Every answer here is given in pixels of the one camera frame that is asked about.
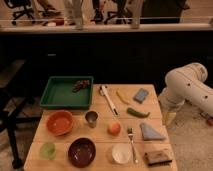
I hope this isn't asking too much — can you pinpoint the brown whiteboard eraser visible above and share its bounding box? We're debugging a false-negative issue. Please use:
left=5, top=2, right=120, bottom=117
left=144, top=149, right=172, bottom=166

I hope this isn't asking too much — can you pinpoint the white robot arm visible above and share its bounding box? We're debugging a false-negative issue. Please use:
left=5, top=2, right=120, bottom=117
left=158, top=63, right=213, bottom=125

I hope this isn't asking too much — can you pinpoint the green plastic tray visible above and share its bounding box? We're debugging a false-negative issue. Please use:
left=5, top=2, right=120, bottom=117
left=40, top=76, right=93, bottom=110

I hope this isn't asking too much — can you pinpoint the blue folded cloth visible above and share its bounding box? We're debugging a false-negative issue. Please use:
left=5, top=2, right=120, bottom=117
left=140, top=122, right=166, bottom=141

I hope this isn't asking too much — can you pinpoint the blue sponge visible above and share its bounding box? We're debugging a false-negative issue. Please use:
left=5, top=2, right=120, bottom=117
left=133, top=88, right=149, bottom=104

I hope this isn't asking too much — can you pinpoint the green chili pepper toy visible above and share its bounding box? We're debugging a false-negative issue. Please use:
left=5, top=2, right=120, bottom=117
left=127, top=108, right=150, bottom=118

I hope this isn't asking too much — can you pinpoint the silver fork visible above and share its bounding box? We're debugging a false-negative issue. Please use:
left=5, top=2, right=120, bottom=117
left=127, top=127, right=138, bottom=164

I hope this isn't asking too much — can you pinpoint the yellow banana toy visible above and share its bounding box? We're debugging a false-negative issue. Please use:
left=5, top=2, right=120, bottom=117
left=116, top=89, right=130, bottom=105

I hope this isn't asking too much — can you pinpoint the orange fruit toy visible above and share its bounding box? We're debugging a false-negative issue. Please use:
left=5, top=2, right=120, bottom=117
left=107, top=122, right=121, bottom=136

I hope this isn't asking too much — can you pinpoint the white small bowl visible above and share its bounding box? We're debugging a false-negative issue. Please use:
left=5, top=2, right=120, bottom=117
left=112, top=143, right=131, bottom=164

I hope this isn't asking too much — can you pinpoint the metal cup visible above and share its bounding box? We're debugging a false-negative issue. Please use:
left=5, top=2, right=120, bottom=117
left=85, top=111, right=98, bottom=128

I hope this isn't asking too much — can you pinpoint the dark grape bunch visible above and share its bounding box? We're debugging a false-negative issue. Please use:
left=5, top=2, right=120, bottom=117
left=73, top=80, right=90, bottom=93

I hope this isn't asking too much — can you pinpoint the dark purple bowl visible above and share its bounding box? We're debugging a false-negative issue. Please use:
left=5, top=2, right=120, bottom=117
left=68, top=138, right=96, bottom=168

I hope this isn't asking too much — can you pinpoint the orange bowl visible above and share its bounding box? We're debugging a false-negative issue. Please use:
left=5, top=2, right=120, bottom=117
left=46, top=110, right=74, bottom=136

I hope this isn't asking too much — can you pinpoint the green small cup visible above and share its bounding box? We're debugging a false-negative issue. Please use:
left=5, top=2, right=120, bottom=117
left=40, top=142, right=56, bottom=160

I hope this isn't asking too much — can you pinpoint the dark chair left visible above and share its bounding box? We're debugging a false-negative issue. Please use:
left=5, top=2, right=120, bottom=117
left=0, top=59, right=43, bottom=169

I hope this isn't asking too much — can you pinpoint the black office chair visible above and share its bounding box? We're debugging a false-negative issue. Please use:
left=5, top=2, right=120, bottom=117
left=4, top=0, right=35, bottom=25

